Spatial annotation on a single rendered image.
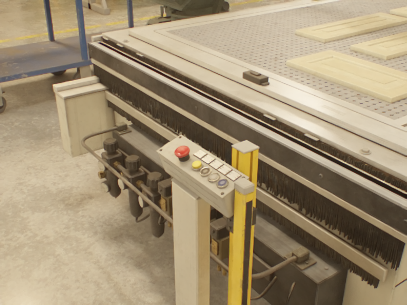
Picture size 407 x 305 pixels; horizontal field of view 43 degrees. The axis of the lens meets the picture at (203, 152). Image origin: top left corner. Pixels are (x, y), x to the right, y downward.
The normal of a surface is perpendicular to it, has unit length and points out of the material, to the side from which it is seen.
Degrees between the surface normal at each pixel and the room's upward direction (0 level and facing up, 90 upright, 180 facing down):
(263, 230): 0
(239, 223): 90
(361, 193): 90
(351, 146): 0
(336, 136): 0
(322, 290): 90
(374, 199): 90
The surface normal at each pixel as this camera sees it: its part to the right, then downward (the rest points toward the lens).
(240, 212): -0.81, 0.27
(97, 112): 0.59, 0.37
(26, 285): 0.00, -0.88
